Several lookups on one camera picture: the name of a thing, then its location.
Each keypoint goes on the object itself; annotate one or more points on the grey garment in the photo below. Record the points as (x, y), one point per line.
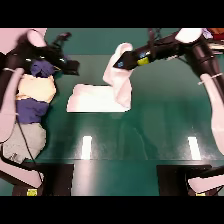
(28, 140)

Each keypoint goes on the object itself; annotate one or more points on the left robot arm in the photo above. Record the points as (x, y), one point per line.
(9, 100)

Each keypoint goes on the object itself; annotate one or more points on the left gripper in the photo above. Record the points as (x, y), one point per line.
(68, 65)

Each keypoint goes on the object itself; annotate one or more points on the heap of clothes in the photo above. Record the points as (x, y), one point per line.
(216, 36)

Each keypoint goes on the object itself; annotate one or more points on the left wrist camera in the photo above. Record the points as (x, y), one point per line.
(62, 38)

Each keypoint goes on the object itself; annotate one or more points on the cream garment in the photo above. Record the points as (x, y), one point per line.
(36, 88)

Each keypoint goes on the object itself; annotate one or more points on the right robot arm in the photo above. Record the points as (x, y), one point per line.
(213, 91)

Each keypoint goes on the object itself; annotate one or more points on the white garment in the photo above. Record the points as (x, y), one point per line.
(95, 100)

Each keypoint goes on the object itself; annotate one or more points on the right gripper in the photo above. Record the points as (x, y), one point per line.
(143, 55)

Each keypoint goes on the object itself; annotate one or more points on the purple garment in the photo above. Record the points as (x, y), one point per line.
(30, 111)
(41, 68)

